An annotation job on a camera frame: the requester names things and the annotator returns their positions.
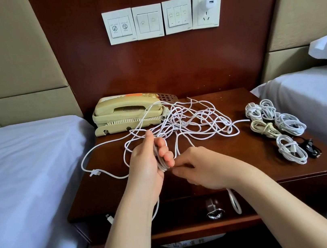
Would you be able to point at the person's left forearm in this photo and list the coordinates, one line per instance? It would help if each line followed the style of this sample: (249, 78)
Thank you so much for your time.
(129, 244)

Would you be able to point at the dark wooden drawer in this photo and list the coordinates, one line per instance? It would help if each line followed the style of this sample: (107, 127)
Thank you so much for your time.
(186, 217)

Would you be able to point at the white plug-in charger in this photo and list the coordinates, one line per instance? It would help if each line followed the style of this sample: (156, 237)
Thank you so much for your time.
(210, 3)

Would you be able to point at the wooden nightstand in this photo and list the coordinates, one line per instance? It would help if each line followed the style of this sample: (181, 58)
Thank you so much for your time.
(100, 193)

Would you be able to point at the dark wooden wall panel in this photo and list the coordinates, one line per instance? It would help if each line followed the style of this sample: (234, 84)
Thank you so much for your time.
(166, 60)

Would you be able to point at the white wall socket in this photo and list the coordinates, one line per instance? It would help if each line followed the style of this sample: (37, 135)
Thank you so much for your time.
(206, 19)

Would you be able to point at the person's left hand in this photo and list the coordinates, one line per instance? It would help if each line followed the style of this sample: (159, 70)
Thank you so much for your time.
(143, 171)

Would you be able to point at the left bed white sheet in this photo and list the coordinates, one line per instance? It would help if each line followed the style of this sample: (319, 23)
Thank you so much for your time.
(26, 192)

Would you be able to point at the white triple rocker wall switch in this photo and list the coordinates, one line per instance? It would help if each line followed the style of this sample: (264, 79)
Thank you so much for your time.
(178, 16)

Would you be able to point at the person's right hand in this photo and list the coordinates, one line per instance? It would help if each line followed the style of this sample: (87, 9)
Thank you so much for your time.
(210, 167)

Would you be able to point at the beige padded headboard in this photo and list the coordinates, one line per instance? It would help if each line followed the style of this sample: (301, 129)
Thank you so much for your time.
(6, 54)
(308, 2)

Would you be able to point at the person's right forearm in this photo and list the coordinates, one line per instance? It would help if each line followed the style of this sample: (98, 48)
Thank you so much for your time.
(296, 213)

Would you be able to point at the white crumpled bag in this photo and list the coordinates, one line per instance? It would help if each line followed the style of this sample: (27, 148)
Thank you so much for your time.
(193, 241)

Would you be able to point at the white double rocker wall switch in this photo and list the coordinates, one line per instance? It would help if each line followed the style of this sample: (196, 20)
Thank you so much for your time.
(148, 21)

